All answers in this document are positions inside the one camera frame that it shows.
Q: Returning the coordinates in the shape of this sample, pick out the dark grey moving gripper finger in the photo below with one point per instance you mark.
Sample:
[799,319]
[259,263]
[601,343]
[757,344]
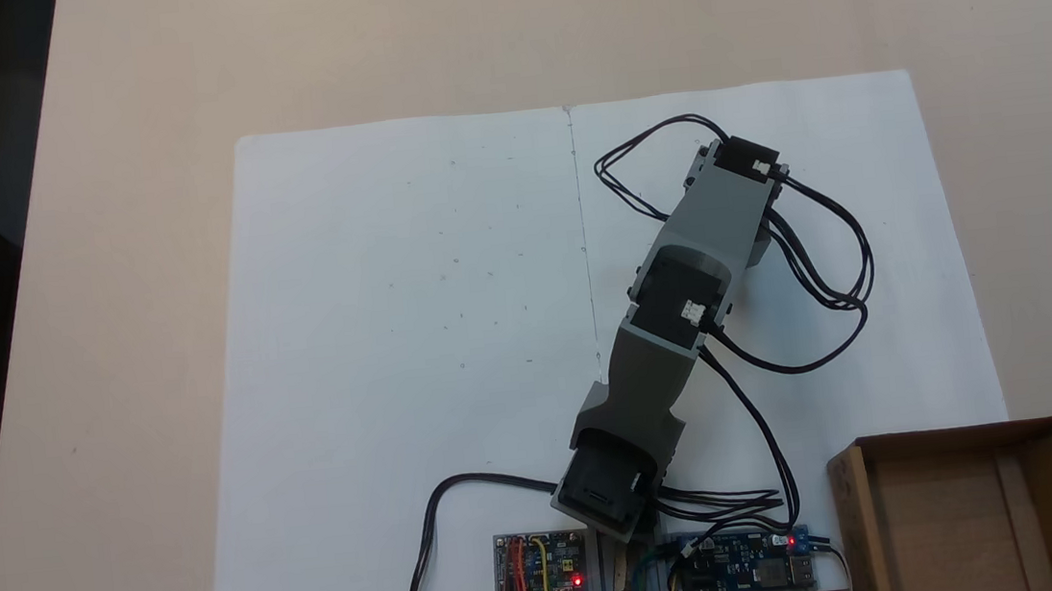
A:
[758,246]

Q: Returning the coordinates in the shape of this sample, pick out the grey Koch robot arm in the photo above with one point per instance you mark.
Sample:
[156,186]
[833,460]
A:
[701,211]

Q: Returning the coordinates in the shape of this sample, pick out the blue circuit board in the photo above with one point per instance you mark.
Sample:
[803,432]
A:
[735,565]

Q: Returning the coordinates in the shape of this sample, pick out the brown cardboard box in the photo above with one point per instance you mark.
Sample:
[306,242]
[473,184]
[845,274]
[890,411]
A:
[953,525]

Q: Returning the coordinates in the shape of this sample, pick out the white paper sheet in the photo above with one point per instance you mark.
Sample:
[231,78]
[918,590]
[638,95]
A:
[396,347]

